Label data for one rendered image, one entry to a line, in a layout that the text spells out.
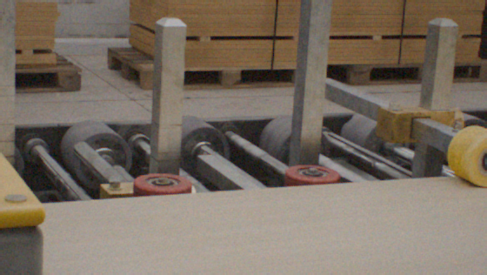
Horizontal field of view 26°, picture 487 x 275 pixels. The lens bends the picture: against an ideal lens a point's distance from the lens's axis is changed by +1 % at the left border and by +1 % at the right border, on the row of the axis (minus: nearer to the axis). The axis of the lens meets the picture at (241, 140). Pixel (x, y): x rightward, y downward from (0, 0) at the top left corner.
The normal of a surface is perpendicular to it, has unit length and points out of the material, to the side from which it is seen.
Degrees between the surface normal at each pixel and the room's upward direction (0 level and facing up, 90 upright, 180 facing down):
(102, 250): 0
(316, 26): 90
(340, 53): 90
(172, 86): 90
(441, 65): 90
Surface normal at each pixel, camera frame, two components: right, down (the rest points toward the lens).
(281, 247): 0.06, -0.97
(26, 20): 0.42, 0.24
